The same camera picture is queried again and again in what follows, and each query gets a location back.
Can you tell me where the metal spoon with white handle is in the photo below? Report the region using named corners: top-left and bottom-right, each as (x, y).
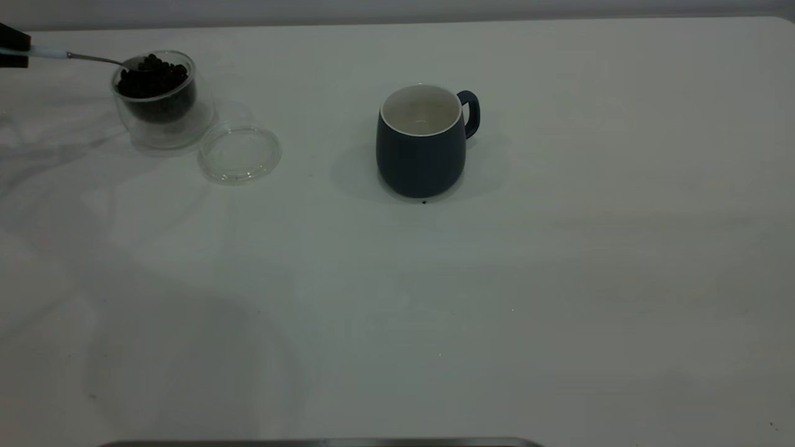
top-left (0, 46), bottom-right (148, 71)

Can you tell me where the dark grey ceramic mug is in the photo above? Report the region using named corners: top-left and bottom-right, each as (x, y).
top-left (376, 84), bottom-right (481, 199)

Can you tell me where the dark coffee beans pile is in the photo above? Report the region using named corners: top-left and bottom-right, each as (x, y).
top-left (117, 54), bottom-right (198, 123)

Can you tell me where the clear round glass lid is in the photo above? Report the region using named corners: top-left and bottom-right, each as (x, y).
top-left (198, 125), bottom-right (282, 185)

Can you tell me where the clear glass jar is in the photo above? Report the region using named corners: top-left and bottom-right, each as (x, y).
top-left (112, 50), bottom-right (216, 150)

